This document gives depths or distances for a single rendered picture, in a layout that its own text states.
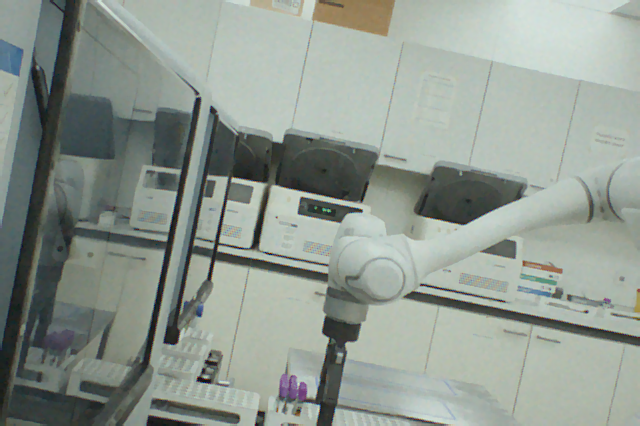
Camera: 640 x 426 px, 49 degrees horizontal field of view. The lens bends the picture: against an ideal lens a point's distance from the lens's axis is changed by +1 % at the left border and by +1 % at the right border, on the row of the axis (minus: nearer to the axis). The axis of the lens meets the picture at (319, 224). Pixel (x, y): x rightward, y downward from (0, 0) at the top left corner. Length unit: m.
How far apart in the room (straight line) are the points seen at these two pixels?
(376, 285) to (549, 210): 0.45
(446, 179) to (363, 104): 0.63
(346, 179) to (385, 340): 0.96
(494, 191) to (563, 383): 1.10
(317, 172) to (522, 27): 1.55
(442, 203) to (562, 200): 2.75
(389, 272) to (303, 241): 2.55
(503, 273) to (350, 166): 1.02
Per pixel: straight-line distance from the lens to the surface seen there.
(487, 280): 3.86
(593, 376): 4.15
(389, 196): 4.34
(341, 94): 4.00
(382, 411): 1.73
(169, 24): 4.09
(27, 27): 0.45
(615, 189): 1.45
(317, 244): 3.70
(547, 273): 4.38
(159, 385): 1.44
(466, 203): 4.19
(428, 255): 1.24
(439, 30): 4.49
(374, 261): 1.16
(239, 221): 3.68
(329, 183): 4.13
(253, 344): 3.77
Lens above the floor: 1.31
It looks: 3 degrees down
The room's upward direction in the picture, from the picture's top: 12 degrees clockwise
